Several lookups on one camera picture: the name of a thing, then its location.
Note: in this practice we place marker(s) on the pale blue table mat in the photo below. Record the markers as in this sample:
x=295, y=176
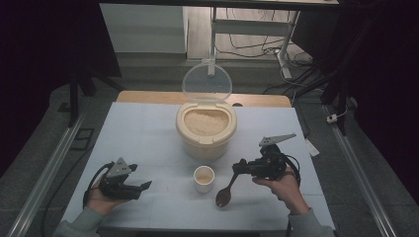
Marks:
x=148, y=138

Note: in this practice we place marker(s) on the clear round container lid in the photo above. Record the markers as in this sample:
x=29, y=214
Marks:
x=207, y=82

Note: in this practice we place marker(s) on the white cabinet panel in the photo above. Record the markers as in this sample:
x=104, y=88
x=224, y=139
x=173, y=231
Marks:
x=141, y=28

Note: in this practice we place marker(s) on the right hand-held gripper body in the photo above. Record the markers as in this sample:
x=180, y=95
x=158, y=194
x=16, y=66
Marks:
x=268, y=164

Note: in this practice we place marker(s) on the cream plastic rice container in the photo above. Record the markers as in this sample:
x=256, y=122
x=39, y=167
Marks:
x=206, y=148

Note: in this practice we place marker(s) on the white cup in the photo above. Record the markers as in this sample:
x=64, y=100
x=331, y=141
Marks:
x=204, y=187

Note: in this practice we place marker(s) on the aluminium rail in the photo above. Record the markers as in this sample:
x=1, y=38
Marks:
x=46, y=177
x=362, y=184

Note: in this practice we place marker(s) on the black metal stand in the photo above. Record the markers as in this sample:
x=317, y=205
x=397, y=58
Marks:
x=74, y=98
x=339, y=95

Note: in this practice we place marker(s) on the black floor frame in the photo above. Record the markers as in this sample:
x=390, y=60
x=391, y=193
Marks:
x=82, y=140

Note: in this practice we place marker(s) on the person's right hand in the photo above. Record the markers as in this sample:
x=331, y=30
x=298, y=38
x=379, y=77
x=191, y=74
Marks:
x=290, y=192

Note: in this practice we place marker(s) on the uncooked rice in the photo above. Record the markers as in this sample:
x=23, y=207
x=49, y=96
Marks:
x=206, y=123

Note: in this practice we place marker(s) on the white desk frame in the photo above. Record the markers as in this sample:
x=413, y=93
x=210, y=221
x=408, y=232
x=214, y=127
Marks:
x=250, y=27

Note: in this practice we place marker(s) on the brown wooden spoon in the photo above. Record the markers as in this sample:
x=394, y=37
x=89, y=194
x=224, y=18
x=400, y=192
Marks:
x=224, y=197

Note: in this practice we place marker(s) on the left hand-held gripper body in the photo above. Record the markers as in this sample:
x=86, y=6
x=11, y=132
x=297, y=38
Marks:
x=117, y=184

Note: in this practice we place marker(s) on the person's left hand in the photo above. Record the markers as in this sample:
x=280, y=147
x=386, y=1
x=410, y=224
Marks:
x=100, y=202

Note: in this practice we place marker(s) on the white paper tag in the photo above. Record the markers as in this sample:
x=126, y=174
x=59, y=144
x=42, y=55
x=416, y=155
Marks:
x=312, y=148

